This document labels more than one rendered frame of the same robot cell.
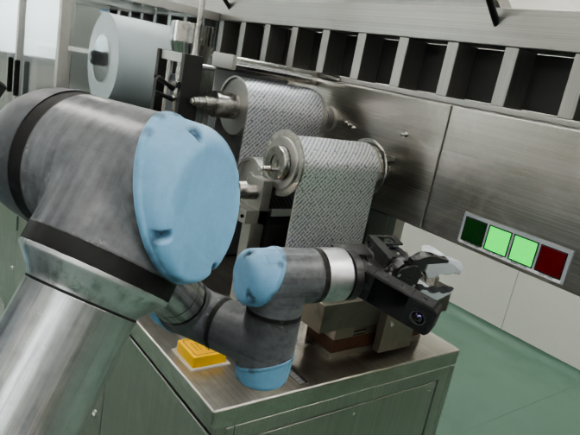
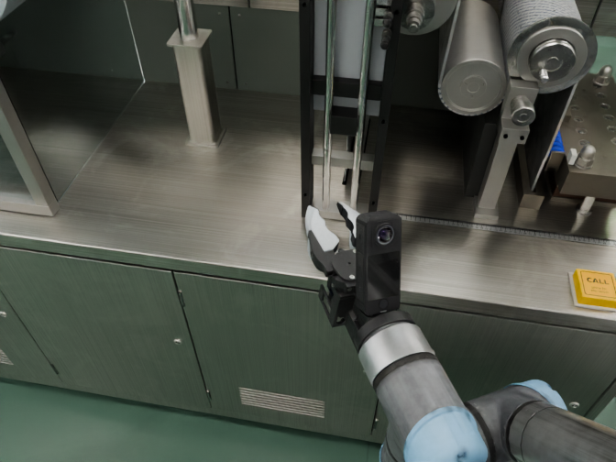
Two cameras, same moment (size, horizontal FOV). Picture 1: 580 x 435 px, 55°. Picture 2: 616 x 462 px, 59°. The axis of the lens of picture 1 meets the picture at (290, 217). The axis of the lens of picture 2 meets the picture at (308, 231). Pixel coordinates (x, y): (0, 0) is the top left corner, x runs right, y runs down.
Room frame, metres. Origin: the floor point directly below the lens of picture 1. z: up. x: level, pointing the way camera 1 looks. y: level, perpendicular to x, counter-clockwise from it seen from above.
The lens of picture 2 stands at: (0.84, 0.94, 1.74)
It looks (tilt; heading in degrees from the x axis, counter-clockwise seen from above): 47 degrees down; 319
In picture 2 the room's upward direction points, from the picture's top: straight up
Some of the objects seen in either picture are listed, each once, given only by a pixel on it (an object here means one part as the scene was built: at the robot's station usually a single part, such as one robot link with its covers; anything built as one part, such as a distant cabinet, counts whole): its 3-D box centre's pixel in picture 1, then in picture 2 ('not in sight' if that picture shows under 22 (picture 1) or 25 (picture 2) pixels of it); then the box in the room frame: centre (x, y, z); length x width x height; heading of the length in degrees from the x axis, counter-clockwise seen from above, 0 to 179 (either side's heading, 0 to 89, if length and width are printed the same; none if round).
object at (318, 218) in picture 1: (328, 229); (552, 91); (1.26, -0.09, 1.11); 0.23 x 0.01 x 0.18; 129
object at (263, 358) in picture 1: (256, 339); not in sight; (0.70, 0.01, 1.09); 0.11 x 0.08 x 0.11; 65
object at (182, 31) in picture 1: (192, 34); not in sight; (1.86, 0.41, 1.50); 0.14 x 0.14 x 0.06
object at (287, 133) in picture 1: (282, 162); (551, 57); (1.23, 0.04, 1.25); 0.15 x 0.01 x 0.15; 39
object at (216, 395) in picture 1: (124, 201); (115, 150); (1.98, 0.61, 0.88); 2.52 x 0.66 x 0.04; 39
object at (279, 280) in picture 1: (279, 278); not in sight; (0.70, 0.00, 1.19); 0.11 x 0.08 x 0.09; 121
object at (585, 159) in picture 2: not in sight; (587, 155); (1.13, -0.04, 1.05); 0.04 x 0.04 x 0.04
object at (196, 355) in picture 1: (201, 351); (596, 288); (0.96, 0.12, 0.91); 0.07 x 0.07 x 0.02; 39
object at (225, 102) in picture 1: (223, 104); (415, 4); (1.41, 0.21, 1.34); 0.06 x 0.06 x 0.06; 39
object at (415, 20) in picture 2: (202, 102); (413, 20); (1.37, 0.26, 1.34); 0.06 x 0.03 x 0.03; 129
